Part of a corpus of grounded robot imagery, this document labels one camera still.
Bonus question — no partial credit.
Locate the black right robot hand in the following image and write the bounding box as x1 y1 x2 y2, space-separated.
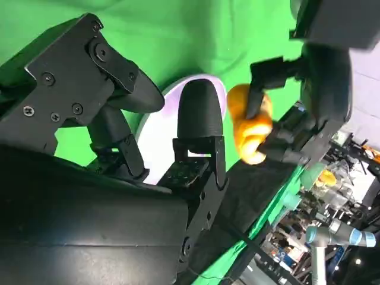
0 12 230 285

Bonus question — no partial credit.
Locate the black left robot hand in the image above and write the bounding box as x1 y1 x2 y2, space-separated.
246 43 354 167

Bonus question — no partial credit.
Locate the orange and white bread roll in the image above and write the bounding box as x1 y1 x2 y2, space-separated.
226 83 274 165

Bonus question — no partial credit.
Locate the yellow object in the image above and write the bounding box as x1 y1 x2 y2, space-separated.
318 169 338 186

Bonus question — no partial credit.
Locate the pale green object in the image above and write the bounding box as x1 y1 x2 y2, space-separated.
299 162 325 191

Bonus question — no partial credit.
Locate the lilac plate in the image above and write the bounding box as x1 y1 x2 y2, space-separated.
135 73 229 187

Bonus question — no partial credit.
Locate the black backdrop cloth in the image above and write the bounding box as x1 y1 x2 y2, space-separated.
189 160 301 278

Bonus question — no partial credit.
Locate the green table cloth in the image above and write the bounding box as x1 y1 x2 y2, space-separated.
0 0 311 285

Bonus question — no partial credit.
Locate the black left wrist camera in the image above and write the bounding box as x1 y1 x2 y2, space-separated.
289 0 380 53

